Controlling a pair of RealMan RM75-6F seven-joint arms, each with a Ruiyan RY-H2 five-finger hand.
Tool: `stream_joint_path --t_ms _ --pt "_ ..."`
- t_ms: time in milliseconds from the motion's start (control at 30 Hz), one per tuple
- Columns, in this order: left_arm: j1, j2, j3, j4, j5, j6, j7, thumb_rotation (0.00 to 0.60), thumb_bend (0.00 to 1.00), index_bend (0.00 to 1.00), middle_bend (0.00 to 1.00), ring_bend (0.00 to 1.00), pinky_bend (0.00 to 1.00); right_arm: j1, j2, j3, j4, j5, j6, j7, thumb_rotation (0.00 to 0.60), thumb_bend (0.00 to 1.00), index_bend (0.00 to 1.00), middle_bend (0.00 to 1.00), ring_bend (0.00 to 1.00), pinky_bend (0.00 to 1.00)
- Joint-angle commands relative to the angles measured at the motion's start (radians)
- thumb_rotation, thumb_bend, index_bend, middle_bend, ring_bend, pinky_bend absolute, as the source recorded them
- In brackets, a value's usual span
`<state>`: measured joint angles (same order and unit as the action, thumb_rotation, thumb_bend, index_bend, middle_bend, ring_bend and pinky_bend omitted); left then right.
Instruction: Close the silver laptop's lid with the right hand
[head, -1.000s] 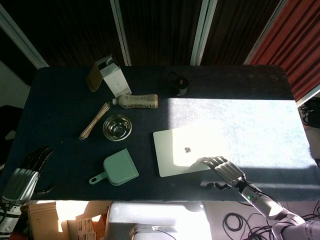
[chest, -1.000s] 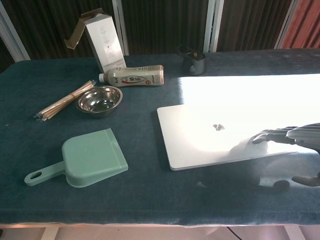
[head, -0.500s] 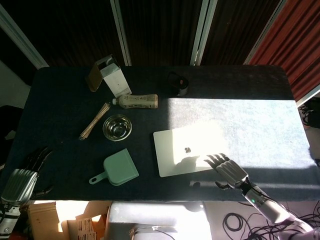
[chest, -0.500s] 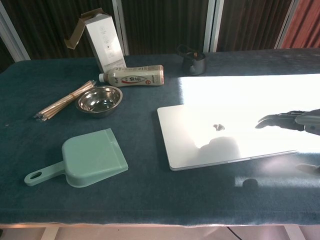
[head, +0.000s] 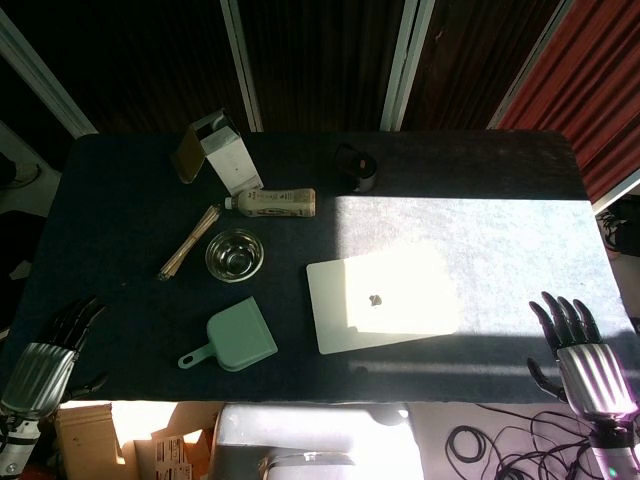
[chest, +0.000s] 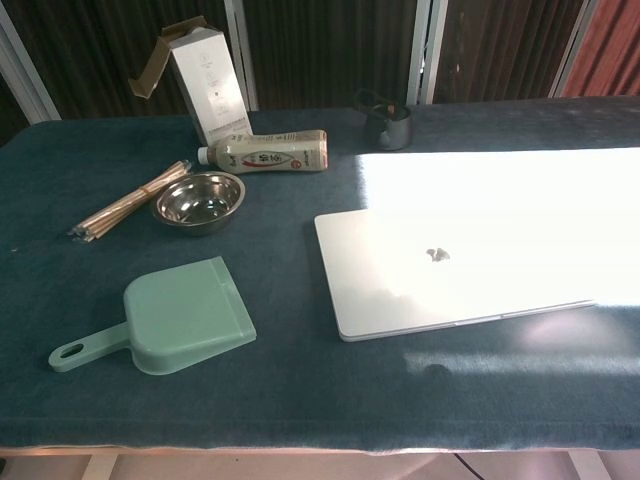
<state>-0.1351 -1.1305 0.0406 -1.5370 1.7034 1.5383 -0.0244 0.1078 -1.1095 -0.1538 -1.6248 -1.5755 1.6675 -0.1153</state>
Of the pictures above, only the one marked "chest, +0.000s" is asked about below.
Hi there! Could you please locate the beige labelled drink bottle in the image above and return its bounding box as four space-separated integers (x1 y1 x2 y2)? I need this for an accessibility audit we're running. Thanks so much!
196 129 330 176

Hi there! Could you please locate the bundle of bamboo sticks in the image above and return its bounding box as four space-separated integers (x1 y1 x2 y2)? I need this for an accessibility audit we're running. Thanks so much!
68 159 193 245

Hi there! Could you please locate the silver laptop computer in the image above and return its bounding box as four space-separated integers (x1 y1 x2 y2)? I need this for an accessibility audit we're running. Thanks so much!
313 207 599 344

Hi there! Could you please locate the black cable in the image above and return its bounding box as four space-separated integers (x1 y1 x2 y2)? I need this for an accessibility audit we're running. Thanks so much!
453 452 482 480

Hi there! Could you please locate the teal felt table cloth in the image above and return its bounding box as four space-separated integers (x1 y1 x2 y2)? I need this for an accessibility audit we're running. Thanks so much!
0 94 640 457

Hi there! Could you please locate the aluminium frame post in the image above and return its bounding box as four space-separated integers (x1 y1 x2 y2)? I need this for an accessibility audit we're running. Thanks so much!
0 19 62 125
223 0 260 112
548 0 599 99
406 0 448 106

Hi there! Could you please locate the white tall carton box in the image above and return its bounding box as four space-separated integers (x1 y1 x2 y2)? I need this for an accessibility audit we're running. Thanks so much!
128 14 254 146

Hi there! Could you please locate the green plastic dustpan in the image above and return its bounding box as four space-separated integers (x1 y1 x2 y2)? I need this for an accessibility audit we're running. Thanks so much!
48 255 258 376

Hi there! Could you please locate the stainless steel bowl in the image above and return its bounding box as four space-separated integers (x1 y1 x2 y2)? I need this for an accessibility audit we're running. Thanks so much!
151 170 247 238

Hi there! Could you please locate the red curtain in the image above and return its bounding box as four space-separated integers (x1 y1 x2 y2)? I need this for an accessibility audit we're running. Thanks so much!
562 0 640 99

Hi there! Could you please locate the white table leg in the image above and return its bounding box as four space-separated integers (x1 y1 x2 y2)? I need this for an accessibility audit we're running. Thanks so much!
568 449 609 480
79 452 120 480

